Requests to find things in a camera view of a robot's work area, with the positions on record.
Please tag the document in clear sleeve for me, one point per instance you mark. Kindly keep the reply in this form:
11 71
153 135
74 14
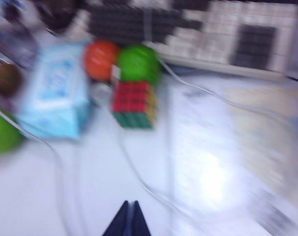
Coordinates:
212 147

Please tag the white and grey keyboard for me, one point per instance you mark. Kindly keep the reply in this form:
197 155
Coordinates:
212 37

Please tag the brown round object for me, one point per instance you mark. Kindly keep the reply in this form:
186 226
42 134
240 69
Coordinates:
16 41

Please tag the large green apple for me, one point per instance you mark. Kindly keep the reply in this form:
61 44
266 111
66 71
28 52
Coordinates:
4 132

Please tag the light blue tissue pack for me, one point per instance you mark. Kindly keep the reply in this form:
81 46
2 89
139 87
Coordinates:
55 93

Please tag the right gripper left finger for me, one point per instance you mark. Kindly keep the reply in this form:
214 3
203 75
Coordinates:
123 221

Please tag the orange fruit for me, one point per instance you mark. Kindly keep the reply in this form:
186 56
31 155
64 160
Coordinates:
99 59

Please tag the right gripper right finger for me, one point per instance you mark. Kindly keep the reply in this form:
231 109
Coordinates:
140 221

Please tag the Rubik's cube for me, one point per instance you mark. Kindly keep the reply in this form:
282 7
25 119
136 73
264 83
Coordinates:
131 103

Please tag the small green round fruit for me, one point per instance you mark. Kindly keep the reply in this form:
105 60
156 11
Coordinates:
139 64

